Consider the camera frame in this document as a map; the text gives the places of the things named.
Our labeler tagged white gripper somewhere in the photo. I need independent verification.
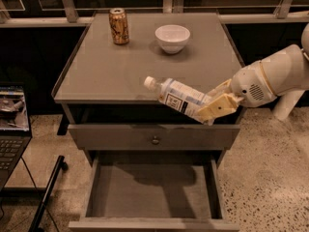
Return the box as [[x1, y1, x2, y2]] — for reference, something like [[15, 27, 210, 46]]
[[197, 61, 277, 122]]

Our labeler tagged blue labelled plastic bottle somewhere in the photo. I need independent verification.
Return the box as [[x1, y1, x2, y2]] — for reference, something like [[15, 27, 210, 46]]
[[144, 76, 214, 126]]

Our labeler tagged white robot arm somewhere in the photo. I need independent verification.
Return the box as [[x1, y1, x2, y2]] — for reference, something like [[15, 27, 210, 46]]
[[197, 24, 309, 125]]

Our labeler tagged brass round drawer knob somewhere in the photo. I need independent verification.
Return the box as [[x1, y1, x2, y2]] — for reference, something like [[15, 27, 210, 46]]
[[152, 136, 160, 145]]

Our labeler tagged grey wooden drawer cabinet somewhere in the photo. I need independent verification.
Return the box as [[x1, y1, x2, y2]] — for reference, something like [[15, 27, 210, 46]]
[[51, 11, 261, 232]]

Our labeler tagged grey open middle drawer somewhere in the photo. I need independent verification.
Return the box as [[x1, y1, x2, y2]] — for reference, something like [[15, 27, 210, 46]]
[[69, 152, 239, 232]]

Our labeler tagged grey top drawer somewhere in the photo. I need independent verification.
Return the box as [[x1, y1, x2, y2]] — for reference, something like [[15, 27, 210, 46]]
[[68, 106, 242, 152]]

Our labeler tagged white ceramic bowl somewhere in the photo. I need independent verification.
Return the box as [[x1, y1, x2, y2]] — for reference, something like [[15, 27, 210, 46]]
[[154, 24, 190, 54]]

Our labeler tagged gold patterned drink can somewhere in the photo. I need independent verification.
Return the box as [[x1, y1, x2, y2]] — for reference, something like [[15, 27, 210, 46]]
[[109, 8, 129, 44]]

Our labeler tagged black metal stand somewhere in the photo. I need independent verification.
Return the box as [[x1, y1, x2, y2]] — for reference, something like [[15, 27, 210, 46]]
[[0, 156, 69, 232]]

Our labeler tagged open black laptop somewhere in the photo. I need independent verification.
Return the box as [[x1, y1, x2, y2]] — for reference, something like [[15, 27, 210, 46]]
[[0, 82, 32, 191]]

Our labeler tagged white cylindrical post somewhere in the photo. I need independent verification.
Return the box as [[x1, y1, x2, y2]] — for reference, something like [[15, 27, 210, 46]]
[[272, 90, 304, 121]]

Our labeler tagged metal window railing frame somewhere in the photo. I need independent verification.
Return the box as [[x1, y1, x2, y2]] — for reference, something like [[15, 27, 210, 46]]
[[0, 0, 309, 27]]

